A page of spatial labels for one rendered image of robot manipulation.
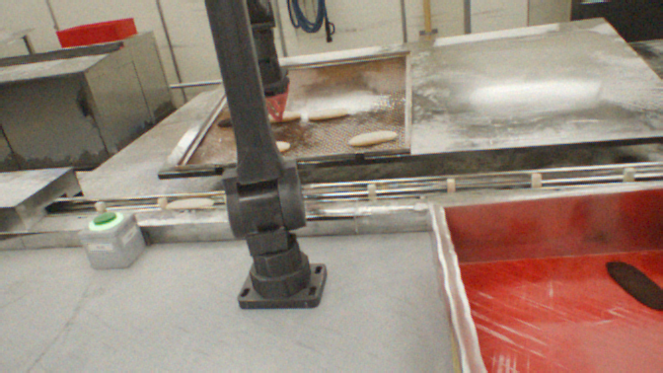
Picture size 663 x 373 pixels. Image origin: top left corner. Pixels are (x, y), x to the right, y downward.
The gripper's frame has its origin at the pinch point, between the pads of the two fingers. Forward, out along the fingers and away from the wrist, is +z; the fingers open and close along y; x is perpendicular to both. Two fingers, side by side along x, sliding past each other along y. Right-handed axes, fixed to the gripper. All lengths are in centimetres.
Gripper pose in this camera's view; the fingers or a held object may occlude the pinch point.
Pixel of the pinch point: (279, 113)
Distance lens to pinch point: 119.2
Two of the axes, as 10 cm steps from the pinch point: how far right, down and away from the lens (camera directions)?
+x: 9.8, -0.9, -1.8
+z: 1.8, 8.0, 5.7
